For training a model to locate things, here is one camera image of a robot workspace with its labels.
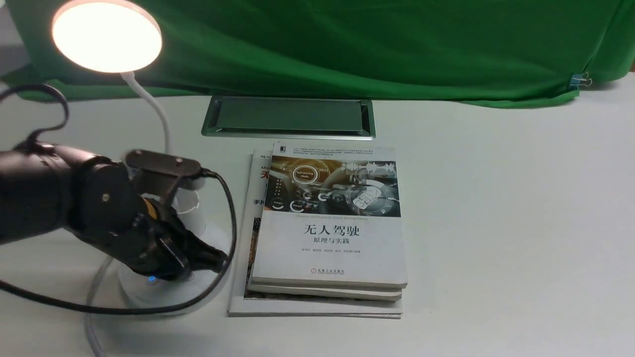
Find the black camera cable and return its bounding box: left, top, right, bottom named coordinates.
left=0, top=83, right=238, bottom=316

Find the blue binder clip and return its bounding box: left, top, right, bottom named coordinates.
left=568, top=72, right=593, bottom=91

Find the bottom thin magazine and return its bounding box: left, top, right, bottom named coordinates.
left=228, top=150, right=403, bottom=319

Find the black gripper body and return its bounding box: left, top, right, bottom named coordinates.
left=107, top=197, right=193, bottom=278

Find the white desk lamp with base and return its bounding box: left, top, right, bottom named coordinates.
left=52, top=0, right=226, bottom=308

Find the top white book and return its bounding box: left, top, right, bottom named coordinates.
left=251, top=142, right=408, bottom=289

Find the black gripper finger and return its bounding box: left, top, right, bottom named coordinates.
left=189, top=237, right=230, bottom=273

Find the silver desk cable hatch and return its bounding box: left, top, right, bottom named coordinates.
left=200, top=95, right=376, bottom=141

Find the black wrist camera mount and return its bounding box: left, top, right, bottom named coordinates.
left=122, top=149, right=204, bottom=205

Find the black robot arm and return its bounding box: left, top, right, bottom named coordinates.
left=0, top=144, right=229, bottom=281

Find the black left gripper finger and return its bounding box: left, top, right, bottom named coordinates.
left=157, top=237, right=192, bottom=282

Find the white book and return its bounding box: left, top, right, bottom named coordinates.
left=251, top=142, right=408, bottom=289
left=247, top=213, right=403, bottom=301

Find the green backdrop cloth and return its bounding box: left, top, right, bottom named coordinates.
left=0, top=0, right=635, bottom=109

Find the white lamp power cord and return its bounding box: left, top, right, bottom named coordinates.
left=84, top=255, right=116, bottom=357

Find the middle white book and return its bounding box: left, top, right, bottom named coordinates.
left=247, top=213, right=403, bottom=301

